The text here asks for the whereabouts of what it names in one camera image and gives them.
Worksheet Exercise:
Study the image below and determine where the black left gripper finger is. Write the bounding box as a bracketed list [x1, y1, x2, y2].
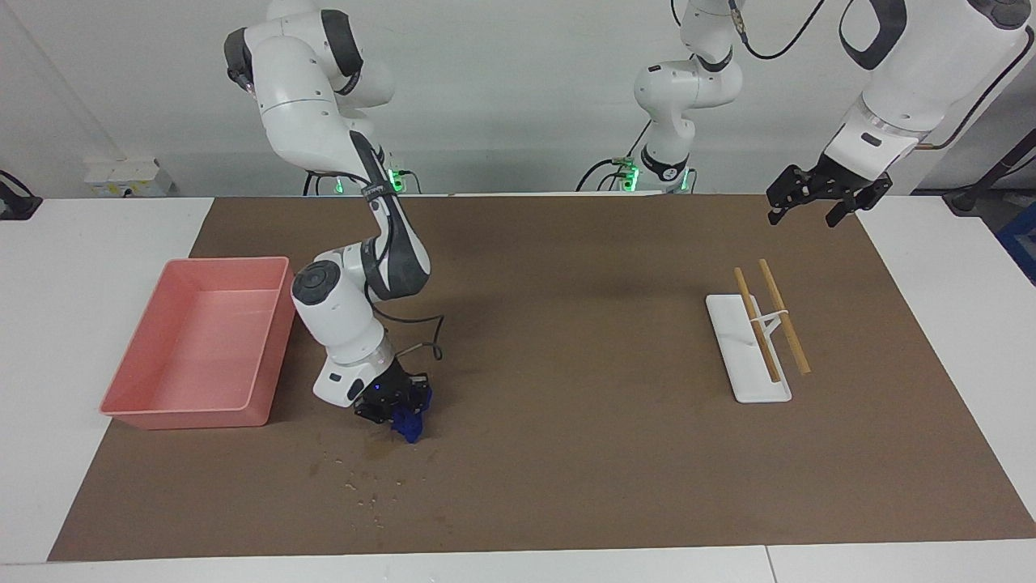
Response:
[766, 166, 814, 225]
[826, 178, 894, 228]

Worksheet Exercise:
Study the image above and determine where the blue towel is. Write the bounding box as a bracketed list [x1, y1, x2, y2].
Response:
[391, 389, 432, 445]

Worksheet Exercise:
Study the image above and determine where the black tripod leg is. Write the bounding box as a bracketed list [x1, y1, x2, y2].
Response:
[943, 130, 1036, 215]

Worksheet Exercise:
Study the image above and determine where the brown table mat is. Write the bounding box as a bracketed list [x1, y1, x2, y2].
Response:
[47, 193, 1036, 562]

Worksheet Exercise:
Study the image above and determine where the light wooden dowel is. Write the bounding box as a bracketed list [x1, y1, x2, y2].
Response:
[758, 259, 811, 375]

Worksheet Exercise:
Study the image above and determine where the blue crate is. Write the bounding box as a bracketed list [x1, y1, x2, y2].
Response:
[997, 202, 1036, 284]

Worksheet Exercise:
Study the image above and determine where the brown wooden dowel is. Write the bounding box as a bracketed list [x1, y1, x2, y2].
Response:
[734, 267, 782, 383]

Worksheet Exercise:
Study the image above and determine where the pink plastic bin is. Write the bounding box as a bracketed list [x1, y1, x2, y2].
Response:
[100, 257, 301, 430]

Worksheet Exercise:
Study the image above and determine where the white rack base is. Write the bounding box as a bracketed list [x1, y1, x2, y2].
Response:
[706, 293, 792, 404]

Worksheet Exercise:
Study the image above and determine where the white socket box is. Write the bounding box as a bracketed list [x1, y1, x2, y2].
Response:
[85, 158, 175, 198]

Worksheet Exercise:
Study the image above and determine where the black table clamp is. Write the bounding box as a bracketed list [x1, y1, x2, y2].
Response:
[0, 170, 43, 221]

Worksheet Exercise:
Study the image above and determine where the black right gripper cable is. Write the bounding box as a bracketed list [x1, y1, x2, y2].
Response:
[368, 300, 446, 363]

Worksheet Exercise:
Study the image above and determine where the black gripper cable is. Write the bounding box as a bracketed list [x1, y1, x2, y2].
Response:
[728, 0, 1036, 151]
[368, 300, 446, 363]

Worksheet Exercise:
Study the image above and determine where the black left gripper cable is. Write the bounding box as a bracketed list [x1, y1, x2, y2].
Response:
[728, 0, 1036, 151]

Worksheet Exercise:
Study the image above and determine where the black base cable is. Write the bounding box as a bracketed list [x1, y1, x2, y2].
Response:
[304, 166, 422, 197]
[576, 121, 652, 193]

